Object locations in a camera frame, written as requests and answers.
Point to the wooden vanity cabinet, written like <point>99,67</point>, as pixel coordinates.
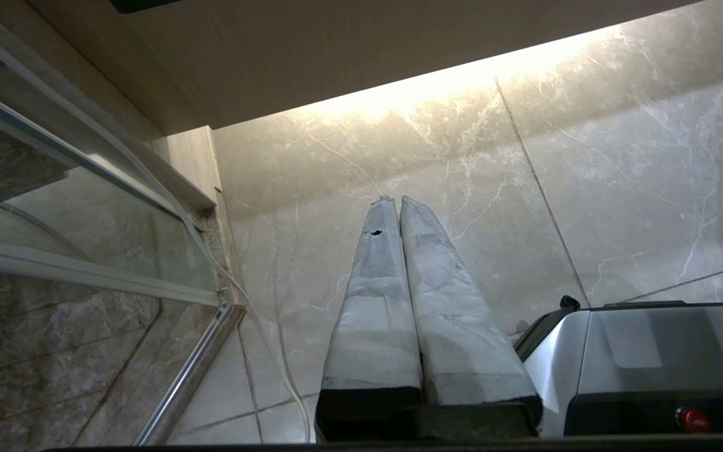
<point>261,56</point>

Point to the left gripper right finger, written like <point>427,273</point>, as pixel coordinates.
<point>462,339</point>

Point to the glass shower door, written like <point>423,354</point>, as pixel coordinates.
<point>79,270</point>

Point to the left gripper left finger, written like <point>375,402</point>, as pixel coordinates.
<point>374,326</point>

